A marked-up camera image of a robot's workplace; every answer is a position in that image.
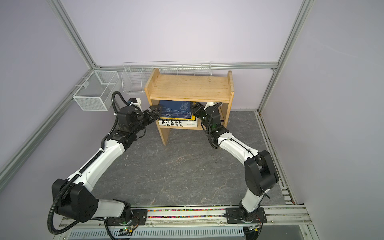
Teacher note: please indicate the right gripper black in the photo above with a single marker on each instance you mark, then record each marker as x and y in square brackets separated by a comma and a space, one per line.
[201, 107]

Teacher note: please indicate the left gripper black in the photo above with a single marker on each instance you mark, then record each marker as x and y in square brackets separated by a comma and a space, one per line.
[148, 114]

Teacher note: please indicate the yellow book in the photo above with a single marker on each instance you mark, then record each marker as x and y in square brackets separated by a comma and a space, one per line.
[177, 119]

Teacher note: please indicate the dark blue book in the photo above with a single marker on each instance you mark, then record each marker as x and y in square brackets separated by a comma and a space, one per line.
[176, 109]

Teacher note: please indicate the white book black lettering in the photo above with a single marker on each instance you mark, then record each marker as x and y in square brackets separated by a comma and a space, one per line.
[178, 123]

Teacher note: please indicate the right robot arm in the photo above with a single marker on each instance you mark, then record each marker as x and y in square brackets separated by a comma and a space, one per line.
[260, 171]

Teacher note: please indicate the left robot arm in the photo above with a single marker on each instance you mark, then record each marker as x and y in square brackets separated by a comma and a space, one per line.
[73, 201]

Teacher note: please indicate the wooden two-tier bookshelf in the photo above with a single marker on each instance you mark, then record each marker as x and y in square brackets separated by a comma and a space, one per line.
[200, 89]

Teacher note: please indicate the white mesh box basket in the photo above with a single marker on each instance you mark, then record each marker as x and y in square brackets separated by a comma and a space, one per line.
[95, 93]

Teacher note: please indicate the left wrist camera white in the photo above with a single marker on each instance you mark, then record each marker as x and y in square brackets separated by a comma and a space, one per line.
[135, 102]

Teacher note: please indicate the white wire rack basket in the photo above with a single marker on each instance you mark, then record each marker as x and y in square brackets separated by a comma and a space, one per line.
[136, 74]

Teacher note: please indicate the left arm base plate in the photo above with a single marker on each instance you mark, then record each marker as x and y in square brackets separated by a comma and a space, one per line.
[137, 217]

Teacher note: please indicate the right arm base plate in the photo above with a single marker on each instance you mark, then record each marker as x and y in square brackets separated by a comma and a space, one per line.
[241, 216]

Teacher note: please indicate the white slotted cable duct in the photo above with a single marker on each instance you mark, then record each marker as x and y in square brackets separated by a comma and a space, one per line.
[157, 233]

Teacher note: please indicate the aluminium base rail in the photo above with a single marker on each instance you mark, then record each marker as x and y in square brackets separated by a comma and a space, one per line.
[216, 216]

